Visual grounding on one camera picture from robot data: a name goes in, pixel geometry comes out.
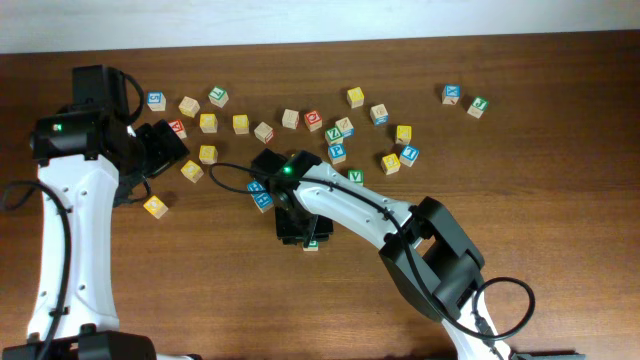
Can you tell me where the green L block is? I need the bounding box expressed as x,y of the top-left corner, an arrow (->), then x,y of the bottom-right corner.
208,86 -> 229,108

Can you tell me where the red Y block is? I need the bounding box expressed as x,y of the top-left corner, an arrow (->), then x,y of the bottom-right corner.
169,120 -> 187,139

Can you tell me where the blue X block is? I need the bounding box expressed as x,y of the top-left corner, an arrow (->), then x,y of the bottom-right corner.
442,84 -> 461,105

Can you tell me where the blue T block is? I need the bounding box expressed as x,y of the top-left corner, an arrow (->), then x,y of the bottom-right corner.
399,145 -> 420,167

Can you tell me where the green Z block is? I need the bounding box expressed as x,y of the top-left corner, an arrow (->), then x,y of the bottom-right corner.
325,126 -> 344,146

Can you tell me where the green J block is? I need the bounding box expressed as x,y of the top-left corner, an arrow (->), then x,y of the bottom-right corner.
467,97 -> 489,119

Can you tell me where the green R block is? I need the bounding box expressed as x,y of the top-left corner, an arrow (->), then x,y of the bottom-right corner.
303,241 -> 319,251

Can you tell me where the yellow Q block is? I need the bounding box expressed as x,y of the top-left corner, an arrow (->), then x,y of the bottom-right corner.
381,153 -> 401,175

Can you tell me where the yellow K block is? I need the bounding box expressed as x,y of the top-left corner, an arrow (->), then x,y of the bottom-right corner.
395,125 -> 412,145

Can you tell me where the wooden shell blue-side block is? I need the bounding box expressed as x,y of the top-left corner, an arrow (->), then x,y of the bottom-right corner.
370,104 -> 389,126

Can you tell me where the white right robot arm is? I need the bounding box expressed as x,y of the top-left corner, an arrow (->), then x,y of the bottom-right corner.
251,149 -> 535,359

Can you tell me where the plain wooden K-engraved block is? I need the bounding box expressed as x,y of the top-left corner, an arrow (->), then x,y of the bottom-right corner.
281,109 -> 300,130

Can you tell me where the wooden leaf blue-side block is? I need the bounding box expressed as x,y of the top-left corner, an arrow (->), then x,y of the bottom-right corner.
335,117 -> 355,138

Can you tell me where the yellow O block near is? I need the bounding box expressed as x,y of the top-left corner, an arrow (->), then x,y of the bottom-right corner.
143,195 -> 169,219

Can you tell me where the blue P block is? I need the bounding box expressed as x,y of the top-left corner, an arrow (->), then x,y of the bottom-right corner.
328,143 -> 347,165

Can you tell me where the yellow W block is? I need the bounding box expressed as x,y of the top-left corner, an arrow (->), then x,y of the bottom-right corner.
347,87 -> 365,109

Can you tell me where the yellow O block far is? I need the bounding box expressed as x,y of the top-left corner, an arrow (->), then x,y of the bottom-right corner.
181,160 -> 204,183

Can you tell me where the plain wooden yellow-side block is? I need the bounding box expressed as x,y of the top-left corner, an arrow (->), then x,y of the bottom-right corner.
179,96 -> 200,118

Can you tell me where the yellow G block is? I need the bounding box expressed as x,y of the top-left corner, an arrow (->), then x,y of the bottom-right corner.
199,113 -> 218,133

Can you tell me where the blue H block upper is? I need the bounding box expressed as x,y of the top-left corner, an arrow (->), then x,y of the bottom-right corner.
247,181 -> 265,195

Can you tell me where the plain wooden red-side block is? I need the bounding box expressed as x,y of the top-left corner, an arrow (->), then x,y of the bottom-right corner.
254,122 -> 274,144

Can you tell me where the blue H block lower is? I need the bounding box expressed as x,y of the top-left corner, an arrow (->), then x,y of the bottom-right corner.
252,193 -> 274,213

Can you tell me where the yellow o block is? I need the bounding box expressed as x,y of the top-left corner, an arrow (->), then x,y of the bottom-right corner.
143,195 -> 169,219
181,160 -> 204,183

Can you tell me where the green V block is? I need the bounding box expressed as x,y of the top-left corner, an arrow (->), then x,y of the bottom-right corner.
347,169 -> 364,186

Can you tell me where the blue 5 block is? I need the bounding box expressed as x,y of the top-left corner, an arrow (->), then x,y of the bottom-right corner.
146,91 -> 166,112

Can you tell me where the yellow S block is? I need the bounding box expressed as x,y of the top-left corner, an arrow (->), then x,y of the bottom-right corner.
232,114 -> 250,135
198,145 -> 218,165

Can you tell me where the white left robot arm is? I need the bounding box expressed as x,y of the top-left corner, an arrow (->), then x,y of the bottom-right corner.
1,65 -> 189,359

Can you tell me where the blue h block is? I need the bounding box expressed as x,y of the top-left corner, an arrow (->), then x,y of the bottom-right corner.
247,181 -> 265,195
252,193 -> 274,213

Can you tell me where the red O block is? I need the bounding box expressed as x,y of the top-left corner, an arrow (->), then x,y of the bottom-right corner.
304,110 -> 323,132

